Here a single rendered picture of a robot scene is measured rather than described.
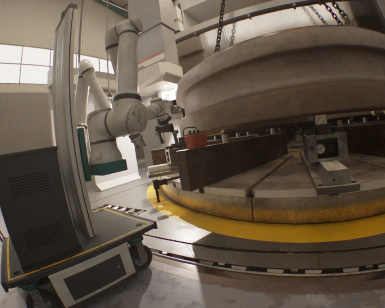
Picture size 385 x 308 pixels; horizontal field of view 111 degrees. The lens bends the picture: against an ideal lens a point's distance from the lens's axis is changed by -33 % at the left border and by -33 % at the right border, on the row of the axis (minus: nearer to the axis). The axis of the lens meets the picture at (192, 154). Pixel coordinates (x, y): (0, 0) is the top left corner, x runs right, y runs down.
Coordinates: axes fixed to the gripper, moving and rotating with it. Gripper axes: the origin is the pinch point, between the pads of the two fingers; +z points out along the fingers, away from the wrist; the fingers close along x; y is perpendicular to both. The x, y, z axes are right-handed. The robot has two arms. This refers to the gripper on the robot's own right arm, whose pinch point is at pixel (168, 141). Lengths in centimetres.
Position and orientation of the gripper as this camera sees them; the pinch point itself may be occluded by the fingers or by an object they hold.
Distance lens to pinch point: 149.7
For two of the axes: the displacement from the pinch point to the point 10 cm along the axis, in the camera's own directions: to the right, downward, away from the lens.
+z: 2.4, 8.5, 4.6
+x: 8.7, 0.2, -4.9
